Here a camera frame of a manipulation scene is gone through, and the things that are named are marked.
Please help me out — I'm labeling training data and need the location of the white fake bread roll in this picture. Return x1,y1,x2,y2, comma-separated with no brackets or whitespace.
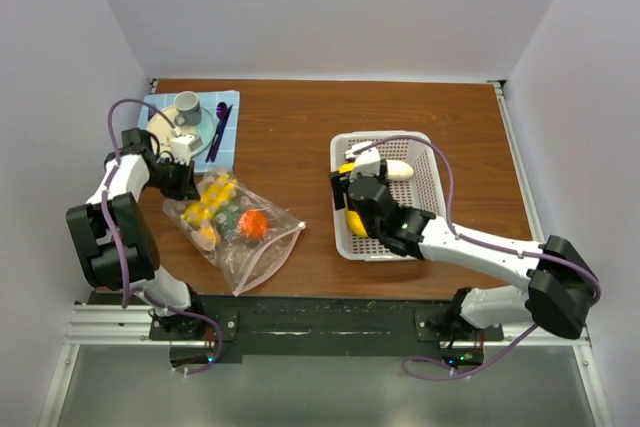
386,159,415,182

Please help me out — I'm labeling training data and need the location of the small orange-yellow fake fruit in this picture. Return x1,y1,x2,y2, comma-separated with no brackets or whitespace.
195,224,219,251

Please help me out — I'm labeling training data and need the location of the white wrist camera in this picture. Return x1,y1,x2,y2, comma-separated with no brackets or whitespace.
169,134,202,164
344,142,386,182

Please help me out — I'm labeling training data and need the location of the yellow fake corn cob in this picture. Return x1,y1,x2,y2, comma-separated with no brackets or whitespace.
180,174,238,228

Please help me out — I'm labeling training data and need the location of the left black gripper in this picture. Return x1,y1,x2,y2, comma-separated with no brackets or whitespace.
145,156,200,201

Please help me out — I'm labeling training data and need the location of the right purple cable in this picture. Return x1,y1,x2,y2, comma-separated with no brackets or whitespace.
362,132,601,381

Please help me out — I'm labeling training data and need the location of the beige round plate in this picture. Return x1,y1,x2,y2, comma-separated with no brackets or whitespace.
145,108,217,158

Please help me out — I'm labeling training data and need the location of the orange fake fruit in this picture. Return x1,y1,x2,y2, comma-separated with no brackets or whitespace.
237,209,269,241

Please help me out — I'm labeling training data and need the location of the white perforated plastic basket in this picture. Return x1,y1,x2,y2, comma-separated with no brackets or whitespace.
329,129,450,263

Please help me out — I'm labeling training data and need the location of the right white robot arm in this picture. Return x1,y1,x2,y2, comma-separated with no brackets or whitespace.
329,171,601,340

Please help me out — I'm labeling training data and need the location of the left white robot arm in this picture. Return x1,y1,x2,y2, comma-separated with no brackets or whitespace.
66,128,207,340

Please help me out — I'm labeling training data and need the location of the green fake lettuce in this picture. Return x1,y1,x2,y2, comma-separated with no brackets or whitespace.
213,204,245,240

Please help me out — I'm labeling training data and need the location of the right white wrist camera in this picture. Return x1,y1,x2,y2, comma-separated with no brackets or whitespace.
344,142,386,182

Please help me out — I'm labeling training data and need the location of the grey ceramic mug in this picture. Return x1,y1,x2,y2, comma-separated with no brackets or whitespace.
174,91,202,127

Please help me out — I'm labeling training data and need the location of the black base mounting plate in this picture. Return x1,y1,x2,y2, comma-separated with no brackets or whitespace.
150,295,504,366

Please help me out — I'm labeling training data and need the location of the clear zip top bag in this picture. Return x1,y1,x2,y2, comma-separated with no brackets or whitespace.
163,169,306,297

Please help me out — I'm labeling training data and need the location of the aluminium frame rail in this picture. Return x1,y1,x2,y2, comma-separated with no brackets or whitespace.
63,304,590,347

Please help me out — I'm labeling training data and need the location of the yellow fake banana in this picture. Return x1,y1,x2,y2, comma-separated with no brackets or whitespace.
339,162,368,238

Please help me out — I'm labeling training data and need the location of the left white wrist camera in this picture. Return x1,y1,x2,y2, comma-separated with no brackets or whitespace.
169,134,202,164

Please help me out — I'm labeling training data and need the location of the purple plastic spoon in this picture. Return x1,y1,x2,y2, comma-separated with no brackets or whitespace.
211,102,231,146

